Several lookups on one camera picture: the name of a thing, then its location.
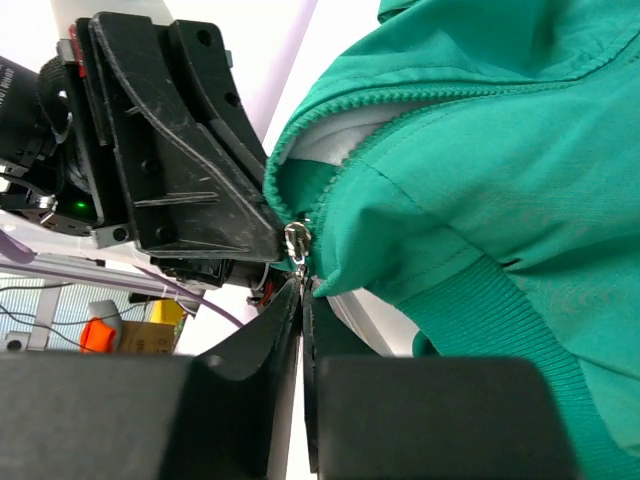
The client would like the orange cloth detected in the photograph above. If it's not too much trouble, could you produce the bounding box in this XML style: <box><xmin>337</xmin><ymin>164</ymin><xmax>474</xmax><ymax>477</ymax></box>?
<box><xmin>79</xmin><ymin>318</ymin><xmax>117</xmax><ymax>353</ymax></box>

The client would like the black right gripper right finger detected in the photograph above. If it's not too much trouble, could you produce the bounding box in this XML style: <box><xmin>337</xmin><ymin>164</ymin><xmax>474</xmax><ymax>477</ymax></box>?
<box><xmin>302</xmin><ymin>280</ymin><xmax>392</xmax><ymax>375</ymax></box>

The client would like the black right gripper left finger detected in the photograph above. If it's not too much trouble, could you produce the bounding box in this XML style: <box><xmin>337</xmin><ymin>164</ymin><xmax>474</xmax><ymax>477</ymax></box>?
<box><xmin>197</xmin><ymin>278</ymin><xmax>301</xmax><ymax>382</ymax></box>

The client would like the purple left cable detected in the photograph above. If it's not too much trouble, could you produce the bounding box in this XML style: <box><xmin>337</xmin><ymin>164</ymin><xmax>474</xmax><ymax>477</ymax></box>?
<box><xmin>0</xmin><ymin>232</ymin><xmax>244</xmax><ymax>329</ymax></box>

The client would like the yellow box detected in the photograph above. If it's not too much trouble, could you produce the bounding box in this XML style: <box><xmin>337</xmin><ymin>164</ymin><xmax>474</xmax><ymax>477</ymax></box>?
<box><xmin>150</xmin><ymin>299</ymin><xmax>186</xmax><ymax>326</ymax></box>

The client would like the green varsity jacket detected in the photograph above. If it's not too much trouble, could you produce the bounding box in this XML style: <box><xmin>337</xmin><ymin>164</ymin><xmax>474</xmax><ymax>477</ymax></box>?
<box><xmin>264</xmin><ymin>1</ymin><xmax>639</xmax><ymax>479</ymax></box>

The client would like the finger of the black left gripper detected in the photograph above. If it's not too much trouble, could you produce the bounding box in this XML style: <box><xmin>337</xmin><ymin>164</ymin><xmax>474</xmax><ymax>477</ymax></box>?
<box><xmin>167</xmin><ymin>20</ymin><xmax>266</xmax><ymax>188</ymax></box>

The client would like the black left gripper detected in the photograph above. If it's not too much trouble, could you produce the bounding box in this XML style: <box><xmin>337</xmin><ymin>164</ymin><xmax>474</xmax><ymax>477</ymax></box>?
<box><xmin>1</xmin><ymin>12</ymin><xmax>283</xmax><ymax>260</ymax></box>

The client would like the silver zipper pull ring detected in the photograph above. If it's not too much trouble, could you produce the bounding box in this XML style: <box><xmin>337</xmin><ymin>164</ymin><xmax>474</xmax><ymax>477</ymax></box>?
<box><xmin>283</xmin><ymin>219</ymin><xmax>314</xmax><ymax>276</ymax></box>

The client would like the cardboard box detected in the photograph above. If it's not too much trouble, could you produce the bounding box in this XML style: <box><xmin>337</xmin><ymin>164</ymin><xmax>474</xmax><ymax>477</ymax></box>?
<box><xmin>116</xmin><ymin>321</ymin><xmax>174</xmax><ymax>354</ymax></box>

